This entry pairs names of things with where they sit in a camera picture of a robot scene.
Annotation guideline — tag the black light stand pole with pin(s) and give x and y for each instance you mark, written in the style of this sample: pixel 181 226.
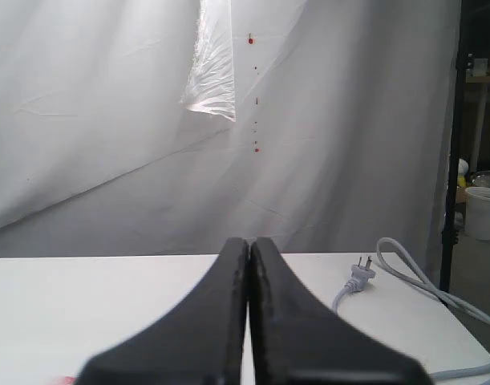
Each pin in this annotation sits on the black light stand pole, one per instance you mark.
pixel 449 233

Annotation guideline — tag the white power plug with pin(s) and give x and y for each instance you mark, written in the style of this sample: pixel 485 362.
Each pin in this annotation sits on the white power plug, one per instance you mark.
pixel 361 274

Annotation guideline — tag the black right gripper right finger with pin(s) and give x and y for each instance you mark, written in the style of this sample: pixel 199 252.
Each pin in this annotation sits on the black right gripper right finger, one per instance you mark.
pixel 296 339

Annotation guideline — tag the white plastic bucket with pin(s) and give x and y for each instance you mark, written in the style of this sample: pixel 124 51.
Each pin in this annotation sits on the white plastic bucket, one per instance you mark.
pixel 477 220

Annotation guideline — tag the translucent plastic sheet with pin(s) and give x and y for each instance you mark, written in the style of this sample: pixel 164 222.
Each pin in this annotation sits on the translucent plastic sheet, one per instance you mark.
pixel 210 87

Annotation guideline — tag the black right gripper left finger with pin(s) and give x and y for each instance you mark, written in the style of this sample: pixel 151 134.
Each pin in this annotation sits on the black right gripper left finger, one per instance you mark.
pixel 199 341

